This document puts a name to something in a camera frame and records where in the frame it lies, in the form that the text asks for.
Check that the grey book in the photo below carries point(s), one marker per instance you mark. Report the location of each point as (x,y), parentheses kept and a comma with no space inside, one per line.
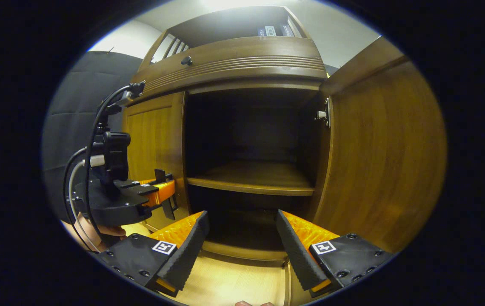
(270,30)

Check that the ceiling light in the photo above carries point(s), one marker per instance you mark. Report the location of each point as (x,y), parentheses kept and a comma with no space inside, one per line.
(246,3)

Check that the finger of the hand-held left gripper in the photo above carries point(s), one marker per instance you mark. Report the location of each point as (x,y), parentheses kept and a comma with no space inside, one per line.
(161,193)

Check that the purple book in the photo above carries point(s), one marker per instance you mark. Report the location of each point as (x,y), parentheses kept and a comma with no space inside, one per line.
(261,32)

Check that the black drawer knob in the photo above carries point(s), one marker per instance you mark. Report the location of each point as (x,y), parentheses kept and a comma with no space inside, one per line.
(186,60)

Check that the wooden cabinet drawer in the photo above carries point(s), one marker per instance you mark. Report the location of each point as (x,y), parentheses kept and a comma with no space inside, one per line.
(234,59)

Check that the wooden double-door shoe cabinet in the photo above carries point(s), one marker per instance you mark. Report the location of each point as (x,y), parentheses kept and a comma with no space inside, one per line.
(251,176)

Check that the wooden cabinet door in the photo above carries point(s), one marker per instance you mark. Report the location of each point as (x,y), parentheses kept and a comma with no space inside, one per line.
(387,161)
(153,136)

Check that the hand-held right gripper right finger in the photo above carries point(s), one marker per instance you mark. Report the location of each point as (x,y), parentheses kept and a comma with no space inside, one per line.
(295,255)

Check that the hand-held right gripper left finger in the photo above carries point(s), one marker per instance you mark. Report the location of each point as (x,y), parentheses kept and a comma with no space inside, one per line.
(187,255)

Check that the metal door hinge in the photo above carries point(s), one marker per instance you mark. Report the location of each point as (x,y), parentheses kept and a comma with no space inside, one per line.
(324,114)

